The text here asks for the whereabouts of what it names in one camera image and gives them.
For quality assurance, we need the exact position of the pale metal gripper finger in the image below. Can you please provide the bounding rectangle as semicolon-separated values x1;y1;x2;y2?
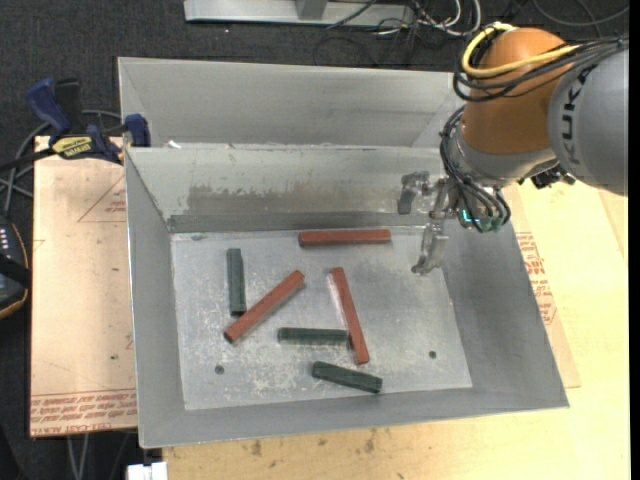
410;221;451;276
397;170;433;216

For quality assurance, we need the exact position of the red-brown flat block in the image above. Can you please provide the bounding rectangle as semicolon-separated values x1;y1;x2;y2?
222;268;307;346
326;266;372;367
297;228;393;249

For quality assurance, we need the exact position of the grey metal bin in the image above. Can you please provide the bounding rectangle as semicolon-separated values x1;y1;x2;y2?
117;56;571;450

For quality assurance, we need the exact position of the dark green flat block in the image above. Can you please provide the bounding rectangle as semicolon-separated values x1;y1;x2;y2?
311;360;385;395
276;326;350;347
225;247;248;318

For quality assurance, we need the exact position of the brown cardboard board red print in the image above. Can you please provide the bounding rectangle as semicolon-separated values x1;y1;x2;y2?
28;135;582;439

